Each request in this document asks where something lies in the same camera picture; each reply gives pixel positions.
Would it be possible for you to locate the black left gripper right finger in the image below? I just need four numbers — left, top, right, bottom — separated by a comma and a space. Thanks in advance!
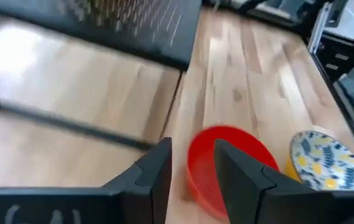
215, 138, 354, 224

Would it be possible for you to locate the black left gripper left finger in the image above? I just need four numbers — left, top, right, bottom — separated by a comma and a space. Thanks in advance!
0, 137, 173, 224

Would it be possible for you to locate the yellow bowl with blue floral inside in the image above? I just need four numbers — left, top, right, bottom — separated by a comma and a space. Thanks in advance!
284, 130, 354, 192

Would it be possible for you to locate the red plastic bowl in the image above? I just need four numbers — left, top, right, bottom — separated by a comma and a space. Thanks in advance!
186, 124, 281, 222

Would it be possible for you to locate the silver aluminium bar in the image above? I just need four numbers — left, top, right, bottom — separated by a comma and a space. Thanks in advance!
307, 1, 332, 54

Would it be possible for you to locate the black perforated metal shelf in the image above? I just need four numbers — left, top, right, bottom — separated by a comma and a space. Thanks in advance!
0, 0, 203, 152

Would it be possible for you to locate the black rig frame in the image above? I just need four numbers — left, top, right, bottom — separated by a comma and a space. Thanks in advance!
306, 0, 354, 175

